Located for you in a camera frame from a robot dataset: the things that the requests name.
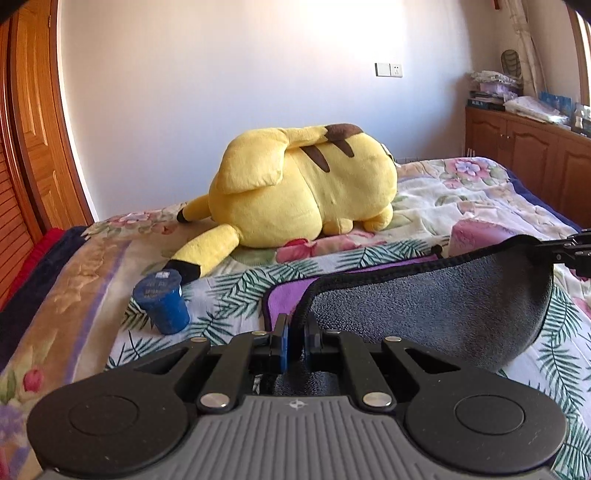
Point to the yellow plush toy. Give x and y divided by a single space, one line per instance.
300 189

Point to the wooden cabinet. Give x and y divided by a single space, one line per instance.
526 147

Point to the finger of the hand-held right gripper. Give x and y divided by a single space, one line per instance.
564 251

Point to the red blanket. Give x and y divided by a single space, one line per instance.
32 258

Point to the dark navy blanket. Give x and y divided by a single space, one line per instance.
27 304

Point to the floral bed blanket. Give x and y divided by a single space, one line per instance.
415 212

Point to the white plastic bag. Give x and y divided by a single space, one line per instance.
535 110

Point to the white wall socket plate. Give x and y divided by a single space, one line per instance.
388 69

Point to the wooden louvered wardrobe door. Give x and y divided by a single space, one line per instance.
11 221

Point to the glass jar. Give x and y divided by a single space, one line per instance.
581 117

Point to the blue box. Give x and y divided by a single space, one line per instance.
556 101

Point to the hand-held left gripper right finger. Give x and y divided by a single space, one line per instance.
310 347

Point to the grey and purple towel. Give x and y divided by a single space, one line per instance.
429 304

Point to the pink folded cloth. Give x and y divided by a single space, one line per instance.
475 236

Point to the dark blue bed sheet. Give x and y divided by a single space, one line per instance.
545 198

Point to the green shell ornament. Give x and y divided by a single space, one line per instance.
511 62

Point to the stack of books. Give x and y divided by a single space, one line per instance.
485 103

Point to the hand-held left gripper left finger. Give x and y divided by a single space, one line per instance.
282 347

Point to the blue plastic cup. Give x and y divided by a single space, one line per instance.
162 302

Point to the light curtain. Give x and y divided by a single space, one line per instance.
528 46

